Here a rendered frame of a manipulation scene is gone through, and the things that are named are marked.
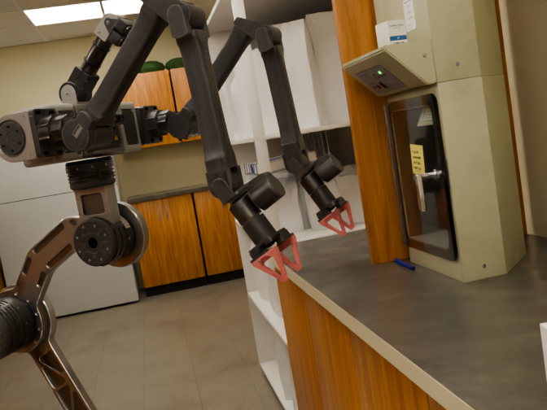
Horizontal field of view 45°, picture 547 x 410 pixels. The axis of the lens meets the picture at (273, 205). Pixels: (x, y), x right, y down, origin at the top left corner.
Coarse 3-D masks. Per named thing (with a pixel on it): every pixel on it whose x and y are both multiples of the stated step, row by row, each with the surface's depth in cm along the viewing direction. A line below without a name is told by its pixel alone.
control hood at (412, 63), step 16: (384, 48) 147; (400, 48) 147; (416, 48) 148; (352, 64) 169; (368, 64) 162; (384, 64) 155; (400, 64) 148; (416, 64) 148; (432, 64) 149; (400, 80) 157; (416, 80) 151; (432, 80) 149
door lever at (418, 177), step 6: (420, 174) 155; (426, 174) 156; (432, 174) 156; (414, 180) 155; (420, 180) 155; (420, 186) 155; (420, 192) 155; (420, 198) 155; (420, 204) 156; (426, 204) 156; (420, 210) 156; (426, 210) 156
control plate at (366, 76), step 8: (360, 72) 171; (368, 72) 167; (376, 72) 163; (384, 72) 159; (368, 80) 172; (376, 80) 168; (384, 80) 164; (392, 80) 160; (384, 88) 170; (392, 88) 166
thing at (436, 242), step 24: (432, 96) 151; (408, 120) 166; (432, 120) 152; (408, 144) 169; (432, 144) 155; (408, 168) 172; (432, 168) 157; (408, 192) 175; (432, 192) 160; (408, 216) 178; (432, 216) 162; (408, 240) 181; (432, 240) 165
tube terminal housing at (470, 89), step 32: (384, 0) 170; (416, 0) 152; (448, 0) 148; (480, 0) 155; (416, 32) 155; (448, 32) 149; (480, 32) 153; (448, 64) 150; (480, 64) 151; (448, 96) 150; (480, 96) 152; (448, 128) 151; (480, 128) 152; (448, 160) 151; (480, 160) 153; (512, 160) 168; (480, 192) 153; (512, 192) 166; (480, 224) 154; (512, 224) 163; (416, 256) 180; (480, 256) 155; (512, 256) 161
